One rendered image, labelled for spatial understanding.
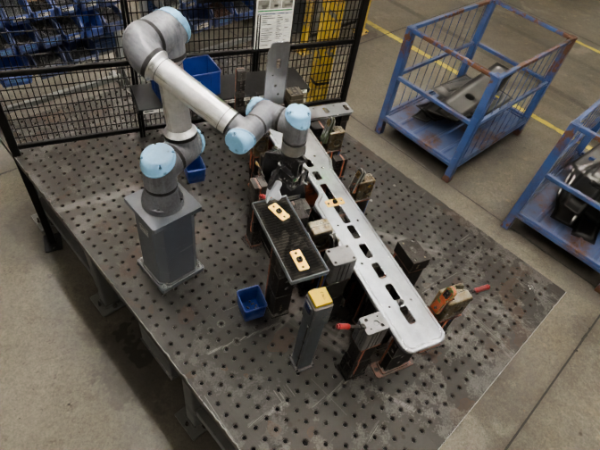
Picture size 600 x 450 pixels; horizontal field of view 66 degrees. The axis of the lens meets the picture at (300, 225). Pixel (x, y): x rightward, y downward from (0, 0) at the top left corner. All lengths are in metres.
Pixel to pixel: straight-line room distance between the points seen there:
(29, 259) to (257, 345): 1.73
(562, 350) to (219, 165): 2.33
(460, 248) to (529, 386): 1.00
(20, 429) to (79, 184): 1.17
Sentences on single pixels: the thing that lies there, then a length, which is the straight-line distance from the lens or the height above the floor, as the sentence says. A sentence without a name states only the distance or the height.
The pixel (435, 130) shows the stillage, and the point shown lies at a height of 0.16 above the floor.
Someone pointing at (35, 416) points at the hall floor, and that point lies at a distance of 2.68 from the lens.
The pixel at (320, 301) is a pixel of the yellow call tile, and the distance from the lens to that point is 1.47.
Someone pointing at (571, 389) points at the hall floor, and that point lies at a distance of 3.22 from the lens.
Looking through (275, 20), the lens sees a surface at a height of 1.31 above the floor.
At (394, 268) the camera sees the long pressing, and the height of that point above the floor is 1.00.
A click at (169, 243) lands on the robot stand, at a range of 1.82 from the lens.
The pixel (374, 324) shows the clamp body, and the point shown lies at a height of 1.06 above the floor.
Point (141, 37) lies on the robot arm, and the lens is 1.43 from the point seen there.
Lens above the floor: 2.38
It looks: 48 degrees down
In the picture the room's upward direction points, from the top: 11 degrees clockwise
